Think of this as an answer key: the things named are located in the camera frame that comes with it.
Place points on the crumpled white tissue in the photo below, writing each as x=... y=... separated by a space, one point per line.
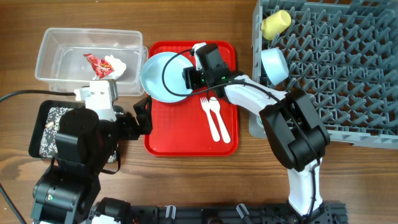
x=118 y=65

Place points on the small light blue bowl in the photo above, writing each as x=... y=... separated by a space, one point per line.
x=275 y=65

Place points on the clear plastic bin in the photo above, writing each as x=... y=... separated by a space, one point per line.
x=61 y=63

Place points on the red snack wrapper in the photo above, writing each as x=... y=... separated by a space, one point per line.
x=101 y=67

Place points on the white plastic spoon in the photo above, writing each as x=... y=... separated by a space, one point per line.
x=216 y=108

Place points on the red plastic tray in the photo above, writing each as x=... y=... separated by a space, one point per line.
x=181 y=129

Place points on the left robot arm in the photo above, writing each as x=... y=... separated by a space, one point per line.
x=69 y=187

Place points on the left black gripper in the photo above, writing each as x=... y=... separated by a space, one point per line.
x=131 y=130

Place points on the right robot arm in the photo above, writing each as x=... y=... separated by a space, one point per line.
x=296 y=134

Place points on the white plastic fork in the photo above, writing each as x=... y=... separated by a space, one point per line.
x=206 y=108

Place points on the grey dishwasher rack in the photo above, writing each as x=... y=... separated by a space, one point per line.
x=343 y=54

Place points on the black waste tray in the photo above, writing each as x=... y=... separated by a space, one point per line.
x=79 y=138

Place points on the large light blue plate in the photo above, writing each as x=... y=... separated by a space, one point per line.
x=151 y=77

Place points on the yellow plastic cup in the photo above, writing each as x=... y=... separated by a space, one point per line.
x=275 y=24

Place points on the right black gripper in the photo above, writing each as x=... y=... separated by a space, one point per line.
x=191 y=74

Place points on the food leftovers rice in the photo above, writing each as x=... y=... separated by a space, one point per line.
x=48 y=146

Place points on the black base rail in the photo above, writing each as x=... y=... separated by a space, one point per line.
x=328 y=213

